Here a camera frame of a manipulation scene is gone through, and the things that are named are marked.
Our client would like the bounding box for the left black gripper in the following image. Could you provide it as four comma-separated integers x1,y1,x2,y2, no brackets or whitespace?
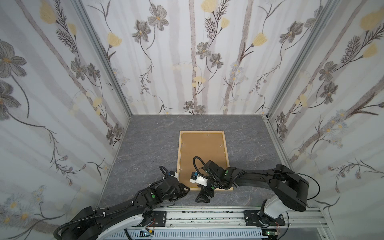
161,183,192,203

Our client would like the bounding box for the wooden picture frame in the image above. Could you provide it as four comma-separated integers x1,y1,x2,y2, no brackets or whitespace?
176,130,234,192

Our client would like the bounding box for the brown frame backing board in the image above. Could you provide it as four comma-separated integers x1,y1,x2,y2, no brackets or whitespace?
179,132,230,189

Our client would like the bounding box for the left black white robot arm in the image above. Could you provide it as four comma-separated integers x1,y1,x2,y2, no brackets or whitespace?
54,176,190,240

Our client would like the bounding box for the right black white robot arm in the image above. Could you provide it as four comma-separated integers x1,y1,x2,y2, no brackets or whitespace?
190,161,310,228

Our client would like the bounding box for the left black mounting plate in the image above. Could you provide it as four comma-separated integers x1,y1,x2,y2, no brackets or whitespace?
142,211,167,227

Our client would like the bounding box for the black mounting plate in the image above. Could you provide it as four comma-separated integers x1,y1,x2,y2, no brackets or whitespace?
243,211,286,228
142,211,167,227

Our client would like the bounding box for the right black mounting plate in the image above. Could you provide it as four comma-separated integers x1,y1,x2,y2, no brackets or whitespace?
243,211,286,228

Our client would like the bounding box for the small green circuit board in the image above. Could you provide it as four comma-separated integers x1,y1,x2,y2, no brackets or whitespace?
139,230,155,238

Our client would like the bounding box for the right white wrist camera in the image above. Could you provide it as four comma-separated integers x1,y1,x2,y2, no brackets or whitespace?
190,172,208,187

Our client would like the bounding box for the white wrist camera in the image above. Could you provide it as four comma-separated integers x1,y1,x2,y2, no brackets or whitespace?
169,171,179,180
190,172,208,187

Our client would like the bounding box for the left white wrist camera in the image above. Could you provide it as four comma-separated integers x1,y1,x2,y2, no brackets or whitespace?
169,171,179,180

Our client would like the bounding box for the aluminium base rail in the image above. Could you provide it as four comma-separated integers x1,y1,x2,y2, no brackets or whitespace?
80,206,328,232

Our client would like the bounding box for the white slotted cable duct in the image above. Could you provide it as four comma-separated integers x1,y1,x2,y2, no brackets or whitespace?
127,229,268,240

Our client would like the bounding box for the right black cable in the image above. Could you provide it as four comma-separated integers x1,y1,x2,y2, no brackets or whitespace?
269,170,321,202

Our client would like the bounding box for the left black corrugated cable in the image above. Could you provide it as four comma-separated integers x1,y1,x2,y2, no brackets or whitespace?
53,206,133,240

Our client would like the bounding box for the left corner aluminium post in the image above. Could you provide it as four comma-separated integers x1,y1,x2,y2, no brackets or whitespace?
71,0,133,120

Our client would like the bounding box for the corner aluminium post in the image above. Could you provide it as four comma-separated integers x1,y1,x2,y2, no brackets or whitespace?
71,0,133,120
266,1,339,120

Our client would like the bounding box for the right corner aluminium post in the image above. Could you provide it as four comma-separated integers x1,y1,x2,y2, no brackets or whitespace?
266,1,339,120

